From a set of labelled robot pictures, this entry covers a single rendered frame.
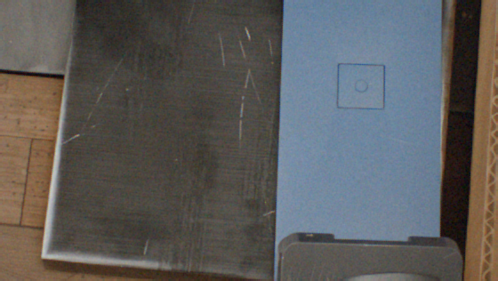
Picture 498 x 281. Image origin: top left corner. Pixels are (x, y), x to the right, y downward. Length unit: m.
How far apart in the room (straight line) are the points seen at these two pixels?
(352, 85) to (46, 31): 0.14
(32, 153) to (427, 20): 0.19
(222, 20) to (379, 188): 0.10
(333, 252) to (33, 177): 0.20
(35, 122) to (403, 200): 0.17
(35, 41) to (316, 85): 0.13
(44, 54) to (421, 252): 0.25
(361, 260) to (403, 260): 0.01
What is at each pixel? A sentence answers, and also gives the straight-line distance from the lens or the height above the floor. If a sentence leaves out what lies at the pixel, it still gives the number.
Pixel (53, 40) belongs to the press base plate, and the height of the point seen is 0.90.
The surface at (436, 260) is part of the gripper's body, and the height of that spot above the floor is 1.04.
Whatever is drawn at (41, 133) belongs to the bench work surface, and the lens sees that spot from 0.82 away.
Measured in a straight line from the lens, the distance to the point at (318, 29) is 0.80.
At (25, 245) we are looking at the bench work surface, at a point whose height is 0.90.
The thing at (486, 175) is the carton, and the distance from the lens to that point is 0.74.
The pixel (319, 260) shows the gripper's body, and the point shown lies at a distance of 0.65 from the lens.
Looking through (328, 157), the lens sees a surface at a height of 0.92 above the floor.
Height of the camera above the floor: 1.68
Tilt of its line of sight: 73 degrees down
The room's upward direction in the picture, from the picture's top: straight up
